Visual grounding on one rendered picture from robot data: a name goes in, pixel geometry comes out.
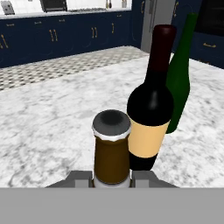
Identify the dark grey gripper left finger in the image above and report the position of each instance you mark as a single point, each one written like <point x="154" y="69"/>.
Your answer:
<point x="76" y="178"/>

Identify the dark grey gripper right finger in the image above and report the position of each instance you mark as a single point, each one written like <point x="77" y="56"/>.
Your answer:
<point x="145" y="178"/>

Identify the brown bottle with grey cap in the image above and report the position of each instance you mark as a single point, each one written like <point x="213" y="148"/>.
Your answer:
<point x="111" y="145"/>

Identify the black wine bottle tan label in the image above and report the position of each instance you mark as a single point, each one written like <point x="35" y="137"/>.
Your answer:
<point x="151" y="99"/>

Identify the green glass bottle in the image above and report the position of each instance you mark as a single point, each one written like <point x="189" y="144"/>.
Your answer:
<point x="178" y="78"/>

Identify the navy base cupboard run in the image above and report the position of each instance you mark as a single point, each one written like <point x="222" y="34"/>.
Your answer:
<point x="64" y="35"/>

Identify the navy tall cupboard with oven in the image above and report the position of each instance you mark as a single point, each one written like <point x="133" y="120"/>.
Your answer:
<point x="204" y="32"/>

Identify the stainless steel fridge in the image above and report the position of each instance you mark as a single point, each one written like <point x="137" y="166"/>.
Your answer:
<point x="156" y="20"/>

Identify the hob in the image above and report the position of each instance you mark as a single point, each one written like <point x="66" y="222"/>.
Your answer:
<point x="87" y="10"/>

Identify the black microwave oven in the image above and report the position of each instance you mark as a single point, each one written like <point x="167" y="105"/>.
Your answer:
<point x="53" y="5"/>

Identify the grey toaster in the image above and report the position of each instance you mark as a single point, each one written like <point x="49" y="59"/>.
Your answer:
<point x="7" y="7"/>

